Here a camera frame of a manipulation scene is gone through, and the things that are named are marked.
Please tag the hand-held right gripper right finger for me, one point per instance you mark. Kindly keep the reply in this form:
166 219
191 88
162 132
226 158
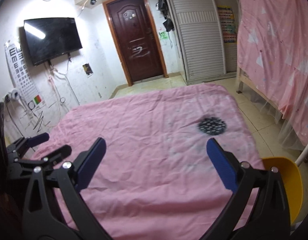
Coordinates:
222 165

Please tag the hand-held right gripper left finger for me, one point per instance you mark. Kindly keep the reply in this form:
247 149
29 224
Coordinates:
91 160

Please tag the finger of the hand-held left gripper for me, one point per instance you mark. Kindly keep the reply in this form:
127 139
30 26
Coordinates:
56 153
39 138

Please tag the yellow plastic bin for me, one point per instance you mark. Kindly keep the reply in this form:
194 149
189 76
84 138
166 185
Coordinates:
291 187

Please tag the white plug-in charger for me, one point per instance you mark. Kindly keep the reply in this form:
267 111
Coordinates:
13 95

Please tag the pink bedsheet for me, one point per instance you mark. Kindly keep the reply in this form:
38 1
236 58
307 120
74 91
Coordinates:
149 135

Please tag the eye chart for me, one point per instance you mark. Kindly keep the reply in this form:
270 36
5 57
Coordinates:
21 75

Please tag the white tulle bed skirt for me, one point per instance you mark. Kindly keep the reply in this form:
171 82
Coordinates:
281 120

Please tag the white louvred wardrobe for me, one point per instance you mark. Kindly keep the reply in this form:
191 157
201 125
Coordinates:
201 42

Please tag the dark brown door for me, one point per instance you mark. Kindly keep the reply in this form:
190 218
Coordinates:
135 37

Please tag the pink printed bed curtain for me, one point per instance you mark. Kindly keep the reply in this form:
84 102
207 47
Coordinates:
276 42

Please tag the colourful grid poster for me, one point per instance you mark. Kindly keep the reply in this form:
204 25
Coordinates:
227 23

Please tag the small black hanging bag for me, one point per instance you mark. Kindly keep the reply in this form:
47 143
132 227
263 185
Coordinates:
168 25

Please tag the large black hanging bag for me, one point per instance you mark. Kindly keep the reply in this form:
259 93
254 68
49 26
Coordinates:
162 3

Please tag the open wall junction box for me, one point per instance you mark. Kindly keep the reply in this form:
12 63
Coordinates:
87 70

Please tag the white metal chair frame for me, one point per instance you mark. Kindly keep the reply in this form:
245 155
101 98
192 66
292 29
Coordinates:
305 150

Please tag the wooden bed frame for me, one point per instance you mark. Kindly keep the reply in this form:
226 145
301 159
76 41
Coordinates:
241 80

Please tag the black wall television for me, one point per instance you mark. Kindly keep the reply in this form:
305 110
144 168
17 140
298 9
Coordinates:
51 40

